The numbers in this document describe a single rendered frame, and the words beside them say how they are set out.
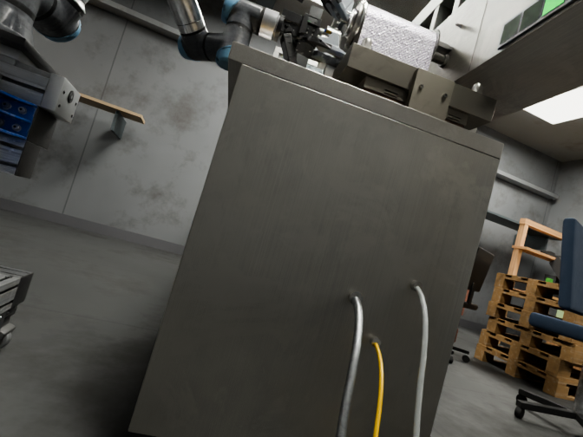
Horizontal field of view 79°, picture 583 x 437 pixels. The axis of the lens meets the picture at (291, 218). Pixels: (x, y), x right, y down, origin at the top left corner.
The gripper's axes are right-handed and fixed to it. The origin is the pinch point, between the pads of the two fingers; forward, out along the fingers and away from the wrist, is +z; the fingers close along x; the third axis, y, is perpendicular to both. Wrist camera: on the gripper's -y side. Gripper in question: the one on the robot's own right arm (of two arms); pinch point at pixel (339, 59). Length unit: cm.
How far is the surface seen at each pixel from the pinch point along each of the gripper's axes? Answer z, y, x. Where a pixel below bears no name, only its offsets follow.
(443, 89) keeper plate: 22.7, -10.0, -22.3
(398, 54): 16.8, 8.0, -0.6
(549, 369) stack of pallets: 239, -93, 127
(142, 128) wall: -150, 28, 359
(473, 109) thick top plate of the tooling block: 32.8, -10.8, -20.2
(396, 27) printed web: 14.0, 15.7, -0.5
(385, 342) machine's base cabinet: 23, -71, -26
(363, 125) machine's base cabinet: 4.7, -26.6, -26.3
